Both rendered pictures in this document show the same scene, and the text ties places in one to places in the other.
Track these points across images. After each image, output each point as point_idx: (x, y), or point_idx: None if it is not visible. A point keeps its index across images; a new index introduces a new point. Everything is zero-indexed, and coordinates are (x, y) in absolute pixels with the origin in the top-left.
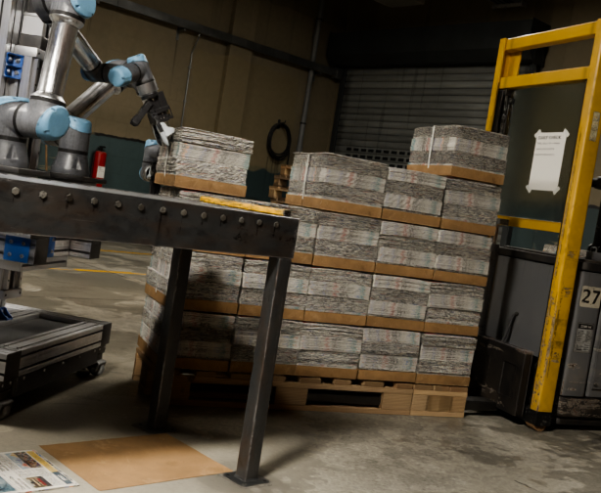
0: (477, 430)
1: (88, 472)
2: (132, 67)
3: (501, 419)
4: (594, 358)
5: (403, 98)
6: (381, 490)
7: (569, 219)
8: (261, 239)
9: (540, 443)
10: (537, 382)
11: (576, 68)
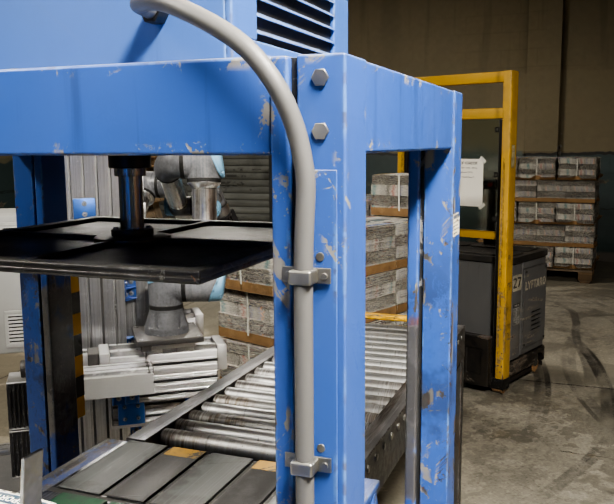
0: (477, 410)
1: None
2: (218, 198)
3: (470, 390)
4: (520, 325)
5: None
6: (523, 500)
7: (505, 231)
8: (458, 353)
9: (520, 405)
10: (499, 358)
11: (487, 109)
